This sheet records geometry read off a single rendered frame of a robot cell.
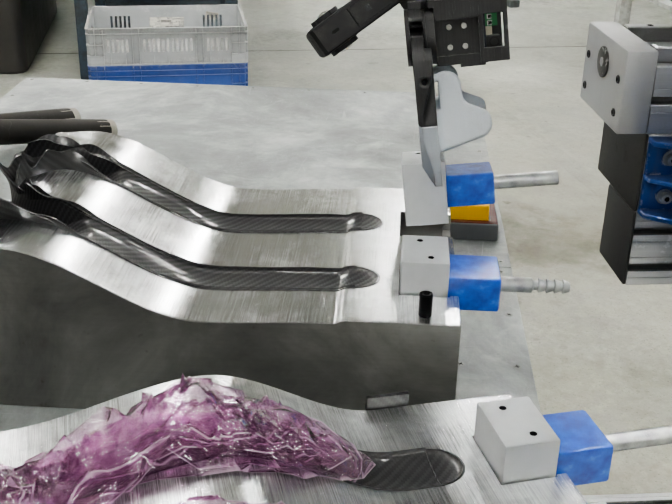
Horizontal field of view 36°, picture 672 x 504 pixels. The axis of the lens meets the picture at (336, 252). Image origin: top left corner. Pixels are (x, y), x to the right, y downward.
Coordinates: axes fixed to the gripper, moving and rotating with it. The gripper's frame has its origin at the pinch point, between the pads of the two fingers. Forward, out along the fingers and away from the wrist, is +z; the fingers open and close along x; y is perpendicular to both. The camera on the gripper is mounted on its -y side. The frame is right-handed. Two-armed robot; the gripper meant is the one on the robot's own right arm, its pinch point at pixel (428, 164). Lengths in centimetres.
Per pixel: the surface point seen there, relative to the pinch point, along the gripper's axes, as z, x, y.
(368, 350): 9.6, -16.9, -5.4
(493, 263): 6.1, -9.8, 4.4
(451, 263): 5.7, -10.2, 1.2
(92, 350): 7.9, -17.0, -25.9
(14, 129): -2, 30, -48
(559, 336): 79, 150, 28
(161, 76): 23, 297, -98
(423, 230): 6.7, 3.2, -0.9
